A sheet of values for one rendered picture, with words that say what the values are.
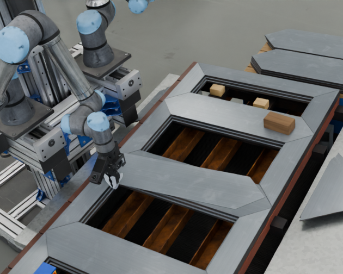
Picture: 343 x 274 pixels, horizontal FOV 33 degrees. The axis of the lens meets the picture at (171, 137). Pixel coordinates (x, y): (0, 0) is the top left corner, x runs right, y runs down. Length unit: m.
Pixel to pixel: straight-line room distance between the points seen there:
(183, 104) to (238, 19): 2.46
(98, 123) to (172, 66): 2.50
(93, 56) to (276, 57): 0.91
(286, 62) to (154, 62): 1.92
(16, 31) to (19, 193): 1.61
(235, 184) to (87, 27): 0.98
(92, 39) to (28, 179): 1.18
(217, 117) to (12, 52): 1.00
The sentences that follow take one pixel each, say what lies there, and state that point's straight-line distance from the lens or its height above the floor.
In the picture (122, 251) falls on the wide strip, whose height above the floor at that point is 0.85.
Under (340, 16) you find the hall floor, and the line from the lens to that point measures 5.02.
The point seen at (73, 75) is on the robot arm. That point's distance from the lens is 2.20.
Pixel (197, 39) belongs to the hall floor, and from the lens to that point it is 4.85.
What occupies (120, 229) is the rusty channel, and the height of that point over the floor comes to 0.68.
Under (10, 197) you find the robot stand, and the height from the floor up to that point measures 0.21.
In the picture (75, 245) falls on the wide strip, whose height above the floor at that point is 0.85.
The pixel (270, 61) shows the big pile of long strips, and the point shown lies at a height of 0.85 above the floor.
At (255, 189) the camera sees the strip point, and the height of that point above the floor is 0.85.
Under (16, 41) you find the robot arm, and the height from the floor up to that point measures 1.55.
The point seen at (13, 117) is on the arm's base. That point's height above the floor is 1.07.
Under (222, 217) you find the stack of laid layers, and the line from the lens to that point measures 2.18.
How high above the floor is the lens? 2.45
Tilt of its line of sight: 39 degrees down
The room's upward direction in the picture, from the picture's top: 11 degrees counter-clockwise
